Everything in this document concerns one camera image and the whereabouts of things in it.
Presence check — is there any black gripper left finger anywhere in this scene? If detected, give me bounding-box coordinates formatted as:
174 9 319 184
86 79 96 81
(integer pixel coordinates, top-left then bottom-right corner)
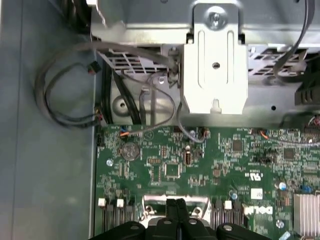
87 198 179 240

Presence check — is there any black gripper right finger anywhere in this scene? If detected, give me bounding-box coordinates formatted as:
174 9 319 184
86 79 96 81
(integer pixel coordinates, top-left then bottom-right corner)
176 198 271 240

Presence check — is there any metal socket cover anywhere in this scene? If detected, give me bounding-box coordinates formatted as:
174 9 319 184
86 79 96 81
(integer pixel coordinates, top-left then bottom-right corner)
141 194 211 221

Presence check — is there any green motherboard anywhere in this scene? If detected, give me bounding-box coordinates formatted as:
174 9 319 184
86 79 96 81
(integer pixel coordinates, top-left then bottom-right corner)
94 123 320 240

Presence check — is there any round coin battery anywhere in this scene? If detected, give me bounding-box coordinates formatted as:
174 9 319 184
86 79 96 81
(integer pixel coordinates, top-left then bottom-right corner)
121 142 140 161

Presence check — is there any silver chipset heatsink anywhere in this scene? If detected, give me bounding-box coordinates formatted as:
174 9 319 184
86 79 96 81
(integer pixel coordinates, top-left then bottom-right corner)
292 192 320 237

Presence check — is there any silver metal disk bay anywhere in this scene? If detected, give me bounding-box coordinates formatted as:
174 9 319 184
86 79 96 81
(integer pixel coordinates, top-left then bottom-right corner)
89 0 320 128

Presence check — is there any black plastic disk bay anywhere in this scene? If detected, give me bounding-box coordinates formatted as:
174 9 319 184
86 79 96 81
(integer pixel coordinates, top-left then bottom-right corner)
294 63 320 107

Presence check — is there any black data cable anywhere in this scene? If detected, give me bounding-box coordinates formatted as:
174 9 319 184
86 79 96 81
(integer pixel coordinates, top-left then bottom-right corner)
102 67 141 125

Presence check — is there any grey cable loop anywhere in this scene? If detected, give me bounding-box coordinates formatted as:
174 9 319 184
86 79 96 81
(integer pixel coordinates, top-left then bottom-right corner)
34 61 101 129

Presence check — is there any black cable loop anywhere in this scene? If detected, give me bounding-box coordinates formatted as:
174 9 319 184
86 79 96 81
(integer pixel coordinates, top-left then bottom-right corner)
61 0 92 35

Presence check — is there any thick grey cable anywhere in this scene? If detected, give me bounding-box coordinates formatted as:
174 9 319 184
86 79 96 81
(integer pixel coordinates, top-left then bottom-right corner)
272 0 317 80

